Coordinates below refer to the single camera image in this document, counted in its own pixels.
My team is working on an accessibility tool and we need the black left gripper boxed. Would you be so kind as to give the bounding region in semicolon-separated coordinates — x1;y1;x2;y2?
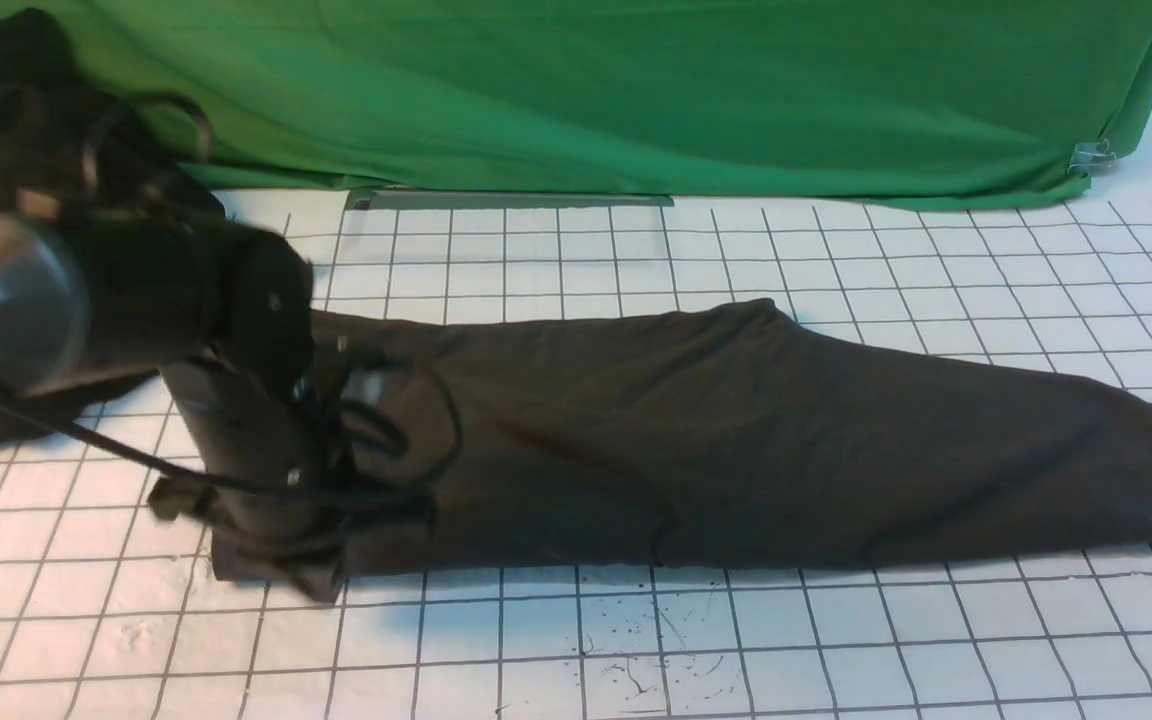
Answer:
147;470;437;576

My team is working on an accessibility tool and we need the gray long-sleeved shirt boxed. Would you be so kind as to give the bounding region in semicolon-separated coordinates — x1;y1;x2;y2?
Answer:
211;298;1152;601

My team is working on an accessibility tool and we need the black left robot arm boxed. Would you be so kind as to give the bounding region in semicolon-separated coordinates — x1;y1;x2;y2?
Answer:
0;211;435;569

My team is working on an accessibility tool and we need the white grid-pattern mat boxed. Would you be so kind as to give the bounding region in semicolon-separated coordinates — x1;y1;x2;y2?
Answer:
0;118;1152;719

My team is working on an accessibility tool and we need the metal strip on table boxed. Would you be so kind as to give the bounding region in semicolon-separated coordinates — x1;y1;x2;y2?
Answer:
346;187;675;211

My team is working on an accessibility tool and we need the green backdrop cloth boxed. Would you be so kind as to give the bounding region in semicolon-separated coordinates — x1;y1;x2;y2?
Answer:
36;1;1152;211

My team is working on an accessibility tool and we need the dark crumpled garment pile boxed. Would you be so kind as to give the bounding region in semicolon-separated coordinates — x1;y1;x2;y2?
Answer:
0;8;223;445

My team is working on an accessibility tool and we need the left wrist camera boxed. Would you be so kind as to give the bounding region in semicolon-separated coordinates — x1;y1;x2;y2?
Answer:
326;344;414;406

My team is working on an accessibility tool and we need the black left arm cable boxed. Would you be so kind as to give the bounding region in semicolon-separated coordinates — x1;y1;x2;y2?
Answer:
0;90;465;511

